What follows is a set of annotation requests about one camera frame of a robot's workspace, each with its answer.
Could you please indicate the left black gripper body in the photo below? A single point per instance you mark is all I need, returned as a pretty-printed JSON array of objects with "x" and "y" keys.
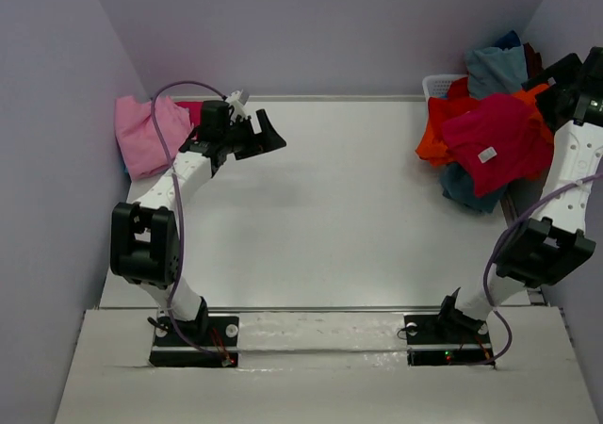
[{"x": 250, "y": 140}]

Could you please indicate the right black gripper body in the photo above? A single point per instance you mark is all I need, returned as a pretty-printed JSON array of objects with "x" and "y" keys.
[{"x": 552, "y": 79}]

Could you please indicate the crimson t shirt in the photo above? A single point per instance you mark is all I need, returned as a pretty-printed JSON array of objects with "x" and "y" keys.
[{"x": 501, "y": 140}]

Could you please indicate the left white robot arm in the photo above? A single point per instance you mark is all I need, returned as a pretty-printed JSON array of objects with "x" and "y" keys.
[{"x": 147, "y": 236}]

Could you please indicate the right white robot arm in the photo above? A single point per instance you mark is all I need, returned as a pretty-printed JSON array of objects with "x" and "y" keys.
[{"x": 548, "y": 241}]

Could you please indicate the magenta folded t shirt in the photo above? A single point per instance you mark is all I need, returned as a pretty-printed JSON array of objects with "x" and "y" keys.
[{"x": 194, "y": 110}]

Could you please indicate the dark maroon t shirt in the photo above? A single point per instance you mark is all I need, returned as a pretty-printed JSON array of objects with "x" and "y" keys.
[{"x": 533, "y": 59}]

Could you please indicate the light blue t shirt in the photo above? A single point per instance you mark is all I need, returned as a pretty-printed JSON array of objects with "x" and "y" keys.
[{"x": 493, "y": 70}]

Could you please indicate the royal blue t shirt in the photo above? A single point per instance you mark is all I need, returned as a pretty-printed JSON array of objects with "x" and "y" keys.
[{"x": 508, "y": 41}]

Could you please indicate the pink folded t shirt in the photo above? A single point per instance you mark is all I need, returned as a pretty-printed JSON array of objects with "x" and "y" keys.
[{"x": 142, "y": 152}]

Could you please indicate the red t shirt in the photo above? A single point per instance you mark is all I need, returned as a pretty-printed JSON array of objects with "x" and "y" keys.
[{"x": 456, "y": 103}]

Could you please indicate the white plastic basket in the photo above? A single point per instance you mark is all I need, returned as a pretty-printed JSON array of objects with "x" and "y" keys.
[{"x": 437, "y": 85}]

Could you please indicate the orange t shirt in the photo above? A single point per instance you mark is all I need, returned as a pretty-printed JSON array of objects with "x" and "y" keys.
[{"x": 433, "y": 149}]

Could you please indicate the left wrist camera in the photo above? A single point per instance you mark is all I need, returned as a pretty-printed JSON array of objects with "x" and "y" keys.
[{"x": 238, "y": 98}]

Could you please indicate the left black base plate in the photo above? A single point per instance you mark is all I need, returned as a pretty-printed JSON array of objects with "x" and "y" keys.
[{"x": 216, "y": 348}]

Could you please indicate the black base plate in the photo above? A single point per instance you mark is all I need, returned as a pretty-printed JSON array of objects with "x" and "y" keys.
[
  {"x": 431, "y": 344},
  {"x": 216, "y": 348}
]

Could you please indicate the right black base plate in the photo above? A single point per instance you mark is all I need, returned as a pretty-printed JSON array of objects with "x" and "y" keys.
[{"x": 431, "y": 344}]

